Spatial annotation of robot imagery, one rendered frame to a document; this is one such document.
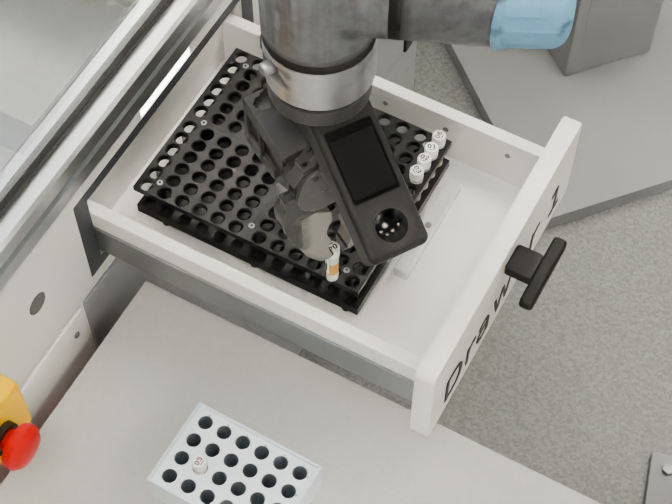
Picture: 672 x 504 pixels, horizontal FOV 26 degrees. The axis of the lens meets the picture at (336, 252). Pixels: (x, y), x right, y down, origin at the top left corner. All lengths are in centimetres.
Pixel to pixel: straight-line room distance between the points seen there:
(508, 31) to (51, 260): 52
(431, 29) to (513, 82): 157
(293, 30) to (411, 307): 45
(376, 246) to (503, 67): 150
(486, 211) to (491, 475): 24
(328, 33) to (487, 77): 157
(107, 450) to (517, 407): 98
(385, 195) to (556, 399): 123
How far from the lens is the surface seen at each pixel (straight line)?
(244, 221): 125
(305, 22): 88
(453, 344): 116
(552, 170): 126
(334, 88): 93
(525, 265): 122
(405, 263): 129
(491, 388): 218
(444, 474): 129
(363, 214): 98
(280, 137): 102
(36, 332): 128
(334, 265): 115
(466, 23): 87
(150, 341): 136
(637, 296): 229
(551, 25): 88
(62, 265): 127
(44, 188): 118
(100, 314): 139
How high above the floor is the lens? 195
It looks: 59 degrees down
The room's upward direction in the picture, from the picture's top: straight up
